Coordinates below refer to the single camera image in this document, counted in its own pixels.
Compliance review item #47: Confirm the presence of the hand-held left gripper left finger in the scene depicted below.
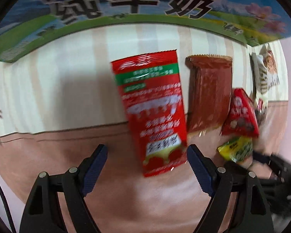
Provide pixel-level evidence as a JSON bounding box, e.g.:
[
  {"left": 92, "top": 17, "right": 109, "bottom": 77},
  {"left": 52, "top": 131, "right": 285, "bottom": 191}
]
[{"left": 19, "top": 144, "right": 109, "bottom": 233}]

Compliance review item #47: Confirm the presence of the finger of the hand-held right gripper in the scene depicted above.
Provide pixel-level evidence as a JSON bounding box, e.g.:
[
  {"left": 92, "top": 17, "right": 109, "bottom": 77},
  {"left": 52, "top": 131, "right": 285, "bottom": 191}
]
[{"left": 253, "top": 151, "right": 272, "bottom": 164}]

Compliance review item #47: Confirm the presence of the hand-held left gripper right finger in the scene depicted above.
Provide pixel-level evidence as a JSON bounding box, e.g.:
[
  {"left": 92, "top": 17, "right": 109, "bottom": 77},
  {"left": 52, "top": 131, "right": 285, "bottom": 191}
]
[{"left": 187, "top": 144, "right": 274, "bottom": 233}]

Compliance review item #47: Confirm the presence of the green yellow snack packet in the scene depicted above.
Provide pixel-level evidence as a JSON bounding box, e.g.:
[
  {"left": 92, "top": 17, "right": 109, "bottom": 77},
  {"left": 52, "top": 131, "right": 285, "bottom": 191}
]
[{"left": 217, "top": 136, "right": 254, "bottom": 163}]

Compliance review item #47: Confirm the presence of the long red snack packet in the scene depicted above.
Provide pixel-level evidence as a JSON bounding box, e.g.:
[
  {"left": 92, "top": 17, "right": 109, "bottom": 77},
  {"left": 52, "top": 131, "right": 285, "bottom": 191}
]
[{"left": 111, "top": 49, "right": 188, "bottom": 178}]

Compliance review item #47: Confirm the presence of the red triangular snack packet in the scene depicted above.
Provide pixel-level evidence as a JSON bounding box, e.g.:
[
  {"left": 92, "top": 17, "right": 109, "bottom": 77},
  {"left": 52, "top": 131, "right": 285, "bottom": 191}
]
[{"left": 221, "top": 88, "right": 260, "bottom": 137}]

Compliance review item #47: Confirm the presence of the small white red packet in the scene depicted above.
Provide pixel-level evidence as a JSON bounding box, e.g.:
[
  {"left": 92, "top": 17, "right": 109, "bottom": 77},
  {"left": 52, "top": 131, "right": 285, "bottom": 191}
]
[{"left": 253, "top": 98, "right": 268, "bottom": 124}]

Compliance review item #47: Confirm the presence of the brown snack packet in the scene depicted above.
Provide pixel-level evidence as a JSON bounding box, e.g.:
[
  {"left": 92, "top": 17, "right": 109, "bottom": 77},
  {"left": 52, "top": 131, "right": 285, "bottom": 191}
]
[{"left": 185, "top": 54, "right": 233, "bottom": 136}]

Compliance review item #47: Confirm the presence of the silver white snack packet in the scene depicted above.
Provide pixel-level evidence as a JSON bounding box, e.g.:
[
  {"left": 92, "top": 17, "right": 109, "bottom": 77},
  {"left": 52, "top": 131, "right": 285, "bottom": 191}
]
[{"left": 250, "top": 43, "right": 280, "bottom": 95}]

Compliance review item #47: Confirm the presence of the cat print blanket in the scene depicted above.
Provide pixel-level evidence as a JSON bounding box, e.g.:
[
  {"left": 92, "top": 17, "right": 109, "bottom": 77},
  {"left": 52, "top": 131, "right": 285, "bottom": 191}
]
[{"left": 0, "top": 24, "right": 291, "bottom": 233}]

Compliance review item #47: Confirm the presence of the black cable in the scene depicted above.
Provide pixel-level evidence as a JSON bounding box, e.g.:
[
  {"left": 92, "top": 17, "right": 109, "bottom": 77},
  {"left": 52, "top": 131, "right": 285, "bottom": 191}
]
[{"left": 0, "top": 170, "right": 17, "bottom": 233}]

